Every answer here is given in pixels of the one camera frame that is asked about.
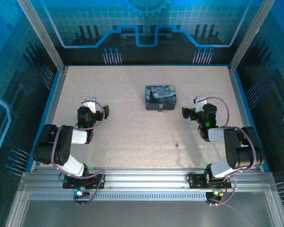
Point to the aluminium mounting rail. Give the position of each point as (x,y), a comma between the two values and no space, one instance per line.
(144,179)

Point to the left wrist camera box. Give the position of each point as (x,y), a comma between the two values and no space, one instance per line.
(91,105)

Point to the aluminium frame post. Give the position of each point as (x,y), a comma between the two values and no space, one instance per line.
(42,35)
(251,35)

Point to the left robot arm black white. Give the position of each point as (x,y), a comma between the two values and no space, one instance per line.
(61,146)

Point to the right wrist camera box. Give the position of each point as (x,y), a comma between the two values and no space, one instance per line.
(200,104)

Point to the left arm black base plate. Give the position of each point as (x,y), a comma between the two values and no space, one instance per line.
(71,182)

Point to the aluminium side rail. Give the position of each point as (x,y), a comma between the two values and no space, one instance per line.
(54,113)
(241,111)

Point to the controller board with led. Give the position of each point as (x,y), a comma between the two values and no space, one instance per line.
(80,193)
(215,195)

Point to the right controller board with LED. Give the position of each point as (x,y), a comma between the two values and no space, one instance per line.
(215,195)

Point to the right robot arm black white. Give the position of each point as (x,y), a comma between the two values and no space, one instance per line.
(236,146)

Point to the left controller board with LED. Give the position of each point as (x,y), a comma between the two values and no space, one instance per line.
(80,193)

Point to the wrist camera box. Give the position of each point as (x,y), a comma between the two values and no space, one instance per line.
(200,104)
(91,105)

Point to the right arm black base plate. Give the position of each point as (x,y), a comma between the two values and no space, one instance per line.
(196,180)

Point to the small blue padlock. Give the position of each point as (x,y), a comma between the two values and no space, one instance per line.
(160,108)

